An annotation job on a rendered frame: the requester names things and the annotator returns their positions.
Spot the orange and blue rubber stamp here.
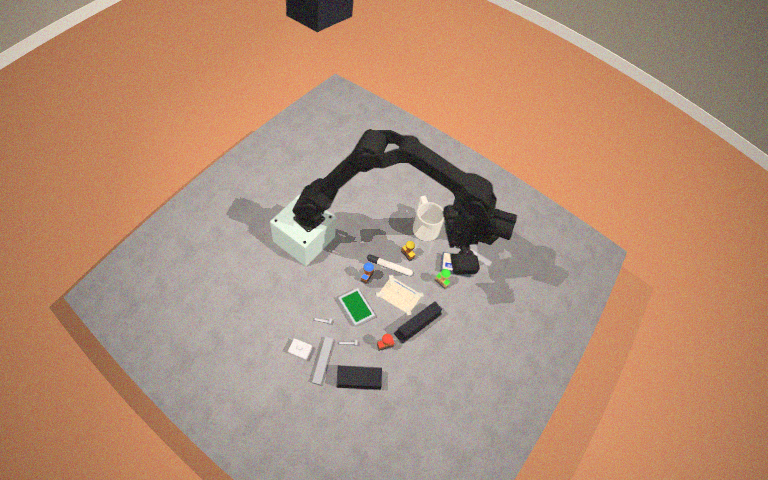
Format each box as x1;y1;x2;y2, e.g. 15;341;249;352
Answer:
360;262;374;284

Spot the red-handled rubber stamp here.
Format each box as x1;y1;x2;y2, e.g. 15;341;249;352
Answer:
377;334;395;351

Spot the cream cup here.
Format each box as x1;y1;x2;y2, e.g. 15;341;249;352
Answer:
413;196;443;241

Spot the cream rounded cylinder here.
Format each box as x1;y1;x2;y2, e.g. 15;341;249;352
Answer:
367;255;413;276

